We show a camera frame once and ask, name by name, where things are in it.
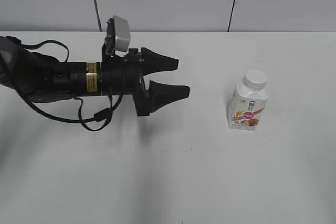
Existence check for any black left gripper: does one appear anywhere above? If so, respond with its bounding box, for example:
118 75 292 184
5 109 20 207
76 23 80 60
101 48 190 116

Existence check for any white yili yogurt bottle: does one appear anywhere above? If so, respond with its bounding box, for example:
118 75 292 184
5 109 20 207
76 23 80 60
227 78 269 131

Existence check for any white screw cap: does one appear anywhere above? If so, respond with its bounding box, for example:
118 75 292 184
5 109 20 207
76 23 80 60
242 70 267 90

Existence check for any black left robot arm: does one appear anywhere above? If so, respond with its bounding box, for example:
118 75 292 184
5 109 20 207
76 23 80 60
1 36 190 116

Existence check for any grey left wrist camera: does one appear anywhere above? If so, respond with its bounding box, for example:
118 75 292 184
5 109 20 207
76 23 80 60
104 15 131 56

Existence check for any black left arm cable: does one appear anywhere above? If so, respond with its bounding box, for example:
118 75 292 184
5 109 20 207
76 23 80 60
15 39 123 132

